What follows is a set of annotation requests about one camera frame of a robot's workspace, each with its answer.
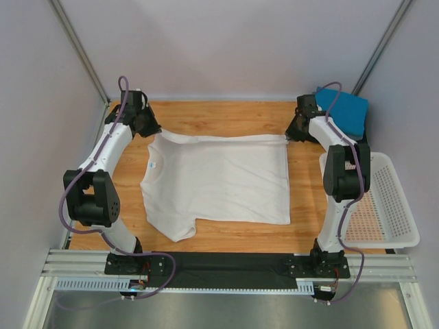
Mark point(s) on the white t-shirt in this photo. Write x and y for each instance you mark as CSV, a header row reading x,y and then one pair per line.
x,y
242,179

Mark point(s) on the aluminium corner post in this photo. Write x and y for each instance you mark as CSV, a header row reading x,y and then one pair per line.
x,y
70,32
398,17

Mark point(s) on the folded black t-shirt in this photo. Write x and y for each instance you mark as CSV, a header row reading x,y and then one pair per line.
x,y
363,140

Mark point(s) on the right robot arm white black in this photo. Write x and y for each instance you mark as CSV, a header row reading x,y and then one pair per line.
x,y
346,178

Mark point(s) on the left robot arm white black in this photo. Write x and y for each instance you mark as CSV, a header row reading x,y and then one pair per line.
x,y
90,203

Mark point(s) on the left aluminium corner post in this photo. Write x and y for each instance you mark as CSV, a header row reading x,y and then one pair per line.
x,y
70,32

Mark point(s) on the white plastic perforated basket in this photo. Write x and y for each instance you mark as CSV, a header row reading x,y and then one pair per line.
x,y
382,219

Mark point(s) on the grey slotted cable duct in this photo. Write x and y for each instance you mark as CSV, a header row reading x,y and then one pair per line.
x,y
125,285

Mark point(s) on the right aluminium corner post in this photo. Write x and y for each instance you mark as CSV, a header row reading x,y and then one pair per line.
x,y
398,17

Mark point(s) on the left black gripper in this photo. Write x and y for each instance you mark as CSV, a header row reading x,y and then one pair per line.
x,y
154,129

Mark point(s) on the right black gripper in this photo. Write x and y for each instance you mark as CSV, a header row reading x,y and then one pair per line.
x,y
289,133

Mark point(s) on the aluminium frame rail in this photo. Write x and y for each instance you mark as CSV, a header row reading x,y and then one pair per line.
x,y
89,263

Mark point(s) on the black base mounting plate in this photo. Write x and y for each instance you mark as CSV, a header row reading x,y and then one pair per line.
x,y
235,270

